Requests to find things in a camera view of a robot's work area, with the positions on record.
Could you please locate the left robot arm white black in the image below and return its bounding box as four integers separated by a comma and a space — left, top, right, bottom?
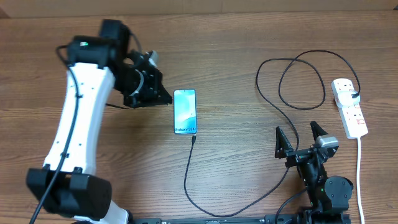
25, 19, 172, 223

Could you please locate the Galaxy S24 smartphone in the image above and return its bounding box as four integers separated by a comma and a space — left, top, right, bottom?
174, 89, 197, 134

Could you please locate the black USB charging cable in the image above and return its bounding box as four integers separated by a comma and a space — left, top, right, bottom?
183, 49, 361, 218

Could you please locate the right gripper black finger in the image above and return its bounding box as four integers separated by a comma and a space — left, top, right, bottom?
275, 126, 294, 158
310, 121, 327, 141

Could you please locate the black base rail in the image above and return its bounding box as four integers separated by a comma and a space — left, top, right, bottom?
133, 214, 351, 224

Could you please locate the white power strip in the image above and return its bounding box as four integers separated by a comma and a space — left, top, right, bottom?
331, 78, 368, 139

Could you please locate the white charger plug adapter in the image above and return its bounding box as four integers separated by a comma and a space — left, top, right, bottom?
335, 91, 361, 108

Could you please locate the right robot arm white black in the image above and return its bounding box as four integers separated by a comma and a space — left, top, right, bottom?
266, 121, 354, 224

